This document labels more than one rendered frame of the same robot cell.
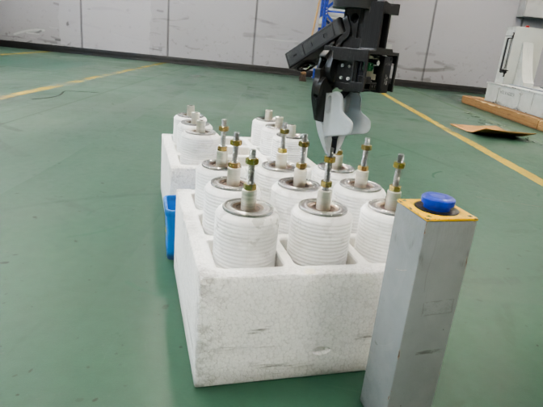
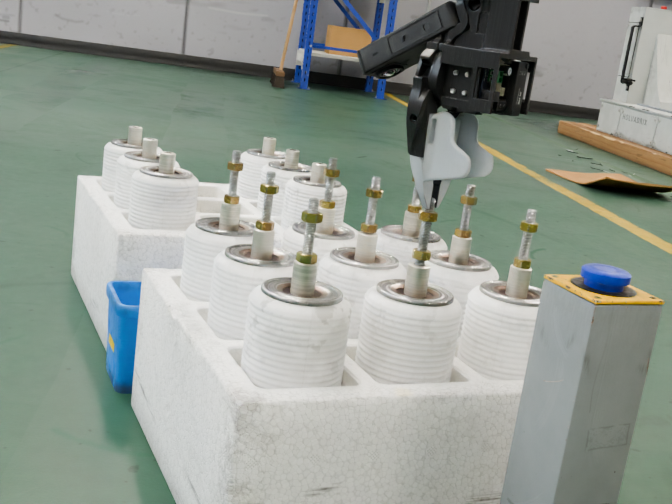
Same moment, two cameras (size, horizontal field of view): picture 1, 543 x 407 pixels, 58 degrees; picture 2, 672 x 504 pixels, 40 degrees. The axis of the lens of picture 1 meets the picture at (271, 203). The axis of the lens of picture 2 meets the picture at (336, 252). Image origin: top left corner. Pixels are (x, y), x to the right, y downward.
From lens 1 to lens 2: 0.18 m
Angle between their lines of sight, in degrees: 9
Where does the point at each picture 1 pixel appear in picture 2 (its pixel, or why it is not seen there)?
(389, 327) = (533, 472)
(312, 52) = (404, 50)
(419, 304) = (583, 431)
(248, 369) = not seen: outside the picture
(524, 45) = (659, 39)
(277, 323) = (351, 478)
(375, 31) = (508, 24)
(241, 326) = (295, 483)
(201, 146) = (170, 197)
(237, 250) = (291, 360)
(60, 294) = not seen: outside the picture
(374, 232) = (493, 332)
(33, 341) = not seen: outside the picture
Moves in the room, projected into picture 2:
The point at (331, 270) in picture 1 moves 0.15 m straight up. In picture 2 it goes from (435, 391) to (462, 233)
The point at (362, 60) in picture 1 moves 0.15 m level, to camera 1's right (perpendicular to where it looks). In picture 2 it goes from (490, 68) to (656, 90)
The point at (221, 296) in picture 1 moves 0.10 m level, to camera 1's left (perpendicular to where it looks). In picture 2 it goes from (269, 433) to (150, 424)
